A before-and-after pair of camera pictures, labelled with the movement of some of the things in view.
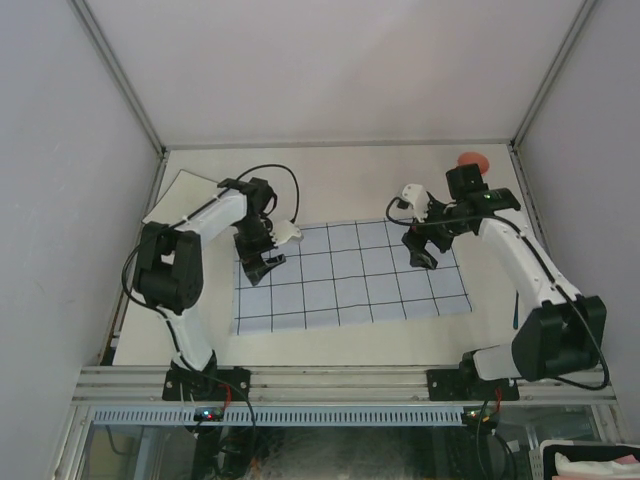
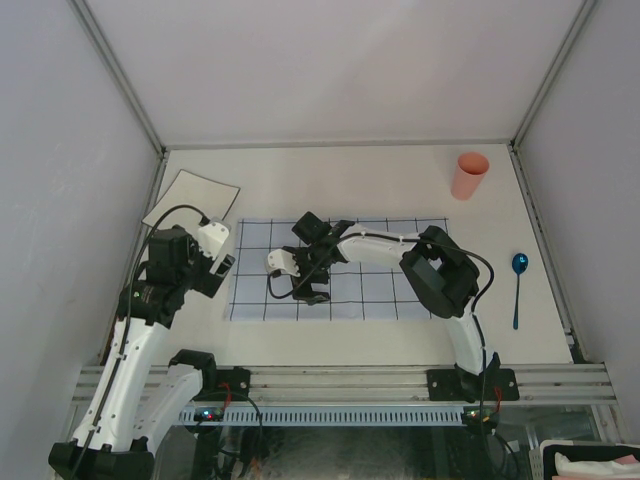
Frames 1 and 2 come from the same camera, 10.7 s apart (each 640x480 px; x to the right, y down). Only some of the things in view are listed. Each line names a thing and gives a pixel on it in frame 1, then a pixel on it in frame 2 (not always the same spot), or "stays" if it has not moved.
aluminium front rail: x=145 y=386 stays
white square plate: x=186 y=194 stays
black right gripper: x=415 y=241 to x=302 y=289
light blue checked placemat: x=346 y=273 stays
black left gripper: x=251 y=260 to x=207 y=282
